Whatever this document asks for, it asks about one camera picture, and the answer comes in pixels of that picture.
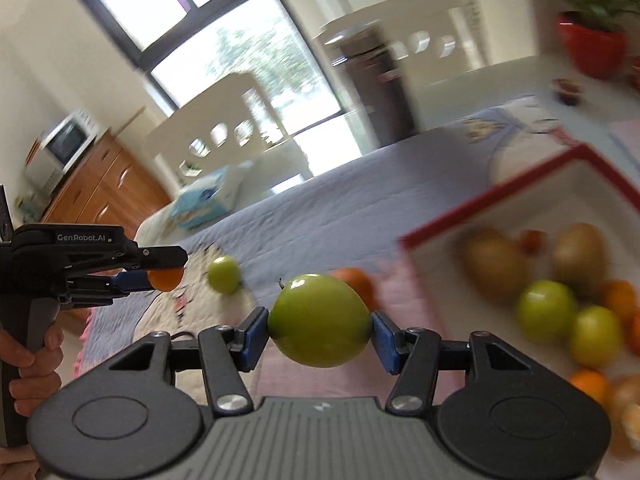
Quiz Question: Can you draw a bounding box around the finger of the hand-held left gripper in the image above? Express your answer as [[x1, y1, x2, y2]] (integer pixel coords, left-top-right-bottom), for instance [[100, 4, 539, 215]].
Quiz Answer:
[[134, 246, 189, 272], [111, 270, 157, 295]]

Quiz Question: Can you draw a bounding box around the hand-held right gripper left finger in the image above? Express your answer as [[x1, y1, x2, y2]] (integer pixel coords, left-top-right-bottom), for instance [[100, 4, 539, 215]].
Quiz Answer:
[[107, 307, 271, 417]]

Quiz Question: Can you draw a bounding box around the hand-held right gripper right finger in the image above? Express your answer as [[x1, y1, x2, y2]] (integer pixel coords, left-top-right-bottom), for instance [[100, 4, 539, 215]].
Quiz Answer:
[[371, 311, 540, 417]]

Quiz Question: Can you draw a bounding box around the small orange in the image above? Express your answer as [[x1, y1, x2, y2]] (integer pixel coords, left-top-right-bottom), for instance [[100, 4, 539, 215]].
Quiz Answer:
[[150, 268, 185, 292], [625, 310, 640, 356]]

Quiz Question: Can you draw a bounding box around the large green apple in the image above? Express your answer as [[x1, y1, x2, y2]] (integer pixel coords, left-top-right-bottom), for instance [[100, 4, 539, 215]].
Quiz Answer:
[[516, 280, 578, 343], [267, 274, 373, 367]]

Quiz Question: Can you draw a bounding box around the red-rimmed white box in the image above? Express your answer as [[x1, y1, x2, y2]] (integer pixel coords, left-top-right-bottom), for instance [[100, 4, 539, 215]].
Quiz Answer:
[[399, 144, 640, 461]]

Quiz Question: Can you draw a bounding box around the person's left forearm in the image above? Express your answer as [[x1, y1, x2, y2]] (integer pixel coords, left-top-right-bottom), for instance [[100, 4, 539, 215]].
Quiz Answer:
[[0, 446, 41, 480]]

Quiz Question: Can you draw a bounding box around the person's left hand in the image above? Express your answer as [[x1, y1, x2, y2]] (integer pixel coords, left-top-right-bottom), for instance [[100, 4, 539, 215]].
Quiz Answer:
[[0, 327, 64, 404]]

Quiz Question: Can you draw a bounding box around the small green apple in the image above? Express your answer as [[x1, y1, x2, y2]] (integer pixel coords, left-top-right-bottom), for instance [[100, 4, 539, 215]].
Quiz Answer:
[[568, 305, 623, 368], [206, 255, 242, 295]]

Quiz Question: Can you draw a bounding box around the blue and white package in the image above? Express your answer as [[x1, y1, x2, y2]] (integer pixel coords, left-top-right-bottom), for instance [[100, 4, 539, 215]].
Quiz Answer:
[[167, 165, 246, 231]]

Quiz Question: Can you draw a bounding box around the wooden cabinet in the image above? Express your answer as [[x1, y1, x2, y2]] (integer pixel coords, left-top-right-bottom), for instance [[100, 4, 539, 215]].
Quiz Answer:
[[40, 130, 171, 256]]

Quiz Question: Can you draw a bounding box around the white microwave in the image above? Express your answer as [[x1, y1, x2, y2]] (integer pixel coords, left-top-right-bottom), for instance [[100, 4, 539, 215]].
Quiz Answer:
[[25, 110, 101, 196]]

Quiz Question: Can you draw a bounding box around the small orange tomato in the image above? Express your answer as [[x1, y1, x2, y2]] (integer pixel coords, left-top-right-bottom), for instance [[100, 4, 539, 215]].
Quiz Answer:
[[517, 229, 546, 253]]

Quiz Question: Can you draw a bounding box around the kiwi with yellow sticker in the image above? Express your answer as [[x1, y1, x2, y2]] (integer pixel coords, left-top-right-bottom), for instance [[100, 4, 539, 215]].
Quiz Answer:
[[552, 222, 608, 293]]

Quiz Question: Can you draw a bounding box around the dark framed window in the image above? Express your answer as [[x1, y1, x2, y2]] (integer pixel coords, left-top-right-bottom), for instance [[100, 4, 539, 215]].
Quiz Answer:
[[65, 0, 371, 181]]

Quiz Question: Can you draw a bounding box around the dark tall bin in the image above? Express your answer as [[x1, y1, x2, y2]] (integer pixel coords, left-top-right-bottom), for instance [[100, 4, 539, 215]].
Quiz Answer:
[[332, 30, 421, 146]]

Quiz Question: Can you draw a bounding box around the small dark cup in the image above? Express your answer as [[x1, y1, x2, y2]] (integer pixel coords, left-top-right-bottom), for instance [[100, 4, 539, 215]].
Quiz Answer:
[[552, 79, 586, 106]]

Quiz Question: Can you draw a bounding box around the red plant pot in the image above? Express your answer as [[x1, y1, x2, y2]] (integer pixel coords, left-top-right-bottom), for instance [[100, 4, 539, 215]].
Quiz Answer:
[[557, 10, 627, 78]]

